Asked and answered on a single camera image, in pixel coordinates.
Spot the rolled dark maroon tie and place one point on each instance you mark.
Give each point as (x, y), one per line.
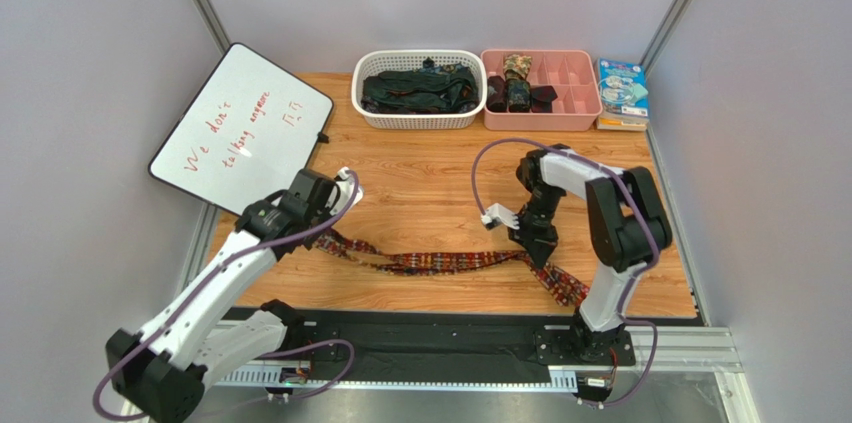
(496, 98)

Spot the rolled dark red tie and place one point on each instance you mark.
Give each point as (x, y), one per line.
(542, 99)

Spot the aluminium frame rail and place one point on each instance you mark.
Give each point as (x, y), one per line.
(668, 349)

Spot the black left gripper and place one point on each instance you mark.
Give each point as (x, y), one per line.
(314, 220)

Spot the rolled floral beige tie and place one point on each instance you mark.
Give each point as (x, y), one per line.
(517, 66)

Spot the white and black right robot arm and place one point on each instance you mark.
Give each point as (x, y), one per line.
(628, 230)

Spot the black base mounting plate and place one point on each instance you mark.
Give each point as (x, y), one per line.
(408, 347)

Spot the blue packaged box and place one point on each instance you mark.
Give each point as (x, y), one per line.
(622, 87)

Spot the rolled dark green tie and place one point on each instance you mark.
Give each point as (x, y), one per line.
(518, 96)

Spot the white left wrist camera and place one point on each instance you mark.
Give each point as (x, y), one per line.
(348, 192)

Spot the whiteboard with red writing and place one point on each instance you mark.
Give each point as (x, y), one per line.
(247, 132)

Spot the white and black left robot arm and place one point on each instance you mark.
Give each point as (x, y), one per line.
(167, 366)

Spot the dark green ties pile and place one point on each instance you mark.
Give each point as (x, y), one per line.
(430, 89)

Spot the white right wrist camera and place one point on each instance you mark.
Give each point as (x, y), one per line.
(499, 215)

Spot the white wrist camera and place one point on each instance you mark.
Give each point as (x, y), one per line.
(348, 192)
(499, 215)

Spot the multicoloured checked patterned tie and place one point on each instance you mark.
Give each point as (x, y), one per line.
(562, 286)

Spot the yellow book under box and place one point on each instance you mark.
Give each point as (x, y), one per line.
(619, 125)

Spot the white perforated plastic basket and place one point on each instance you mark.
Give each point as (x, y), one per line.
(375, 62)

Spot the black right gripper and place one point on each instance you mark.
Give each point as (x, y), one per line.
(536, 234)

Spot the pink divided organiser tray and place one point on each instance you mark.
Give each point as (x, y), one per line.
(569, 73)

